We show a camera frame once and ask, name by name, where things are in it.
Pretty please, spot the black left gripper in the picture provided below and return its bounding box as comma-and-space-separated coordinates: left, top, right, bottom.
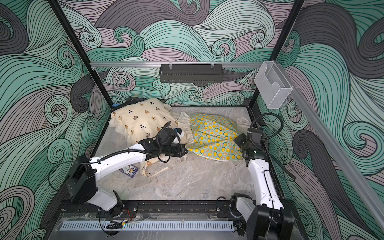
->
160, 144, 189, 158

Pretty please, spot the cream animal print pillow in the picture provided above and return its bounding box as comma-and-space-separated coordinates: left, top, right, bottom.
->
108, 98, 188, 177

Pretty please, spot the lemon print ruffled pillow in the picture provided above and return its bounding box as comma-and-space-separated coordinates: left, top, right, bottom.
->
178, 112, 251, 162

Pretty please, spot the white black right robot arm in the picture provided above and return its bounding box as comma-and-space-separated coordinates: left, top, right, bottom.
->
230, 132, 295, 240

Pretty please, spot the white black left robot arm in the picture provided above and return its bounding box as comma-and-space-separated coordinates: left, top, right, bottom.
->
65, 139, 188, 218

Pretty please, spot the small blue printed card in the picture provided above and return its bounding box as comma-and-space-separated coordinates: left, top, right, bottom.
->
120, 165, 139, 178

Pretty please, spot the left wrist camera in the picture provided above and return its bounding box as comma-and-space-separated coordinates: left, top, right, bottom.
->
157, 128, 184, 145

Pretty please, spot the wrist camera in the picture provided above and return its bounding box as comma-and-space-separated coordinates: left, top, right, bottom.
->
157, 128, 184, 145
247, 128, 264, 143

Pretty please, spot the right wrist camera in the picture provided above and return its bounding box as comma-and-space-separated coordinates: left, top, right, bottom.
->
247, 128, 264, 143

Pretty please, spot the black front mounting rail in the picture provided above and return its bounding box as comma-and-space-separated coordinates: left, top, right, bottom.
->
59, 199, 241, 214

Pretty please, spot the clear plastic wall bin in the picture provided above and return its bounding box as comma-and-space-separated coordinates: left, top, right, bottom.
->
255, 61, 293, 110

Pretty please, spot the black perforated wall tray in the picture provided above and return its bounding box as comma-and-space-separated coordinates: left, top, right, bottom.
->
159, 65, 224, 84

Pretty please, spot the aluminium rail back wall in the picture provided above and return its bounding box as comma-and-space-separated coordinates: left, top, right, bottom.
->
90, 61, 263, 69

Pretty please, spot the aluminium rail wall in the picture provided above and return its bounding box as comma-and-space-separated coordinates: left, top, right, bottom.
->
273, 61, 384, 230
90, 61, 263, 69

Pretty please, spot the aluminium rail right wall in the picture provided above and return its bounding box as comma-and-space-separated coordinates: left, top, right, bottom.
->
273, 61, 384, 230

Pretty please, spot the white slotted cable duct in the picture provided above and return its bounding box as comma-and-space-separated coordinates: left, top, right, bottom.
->
59, 220, 235, 232

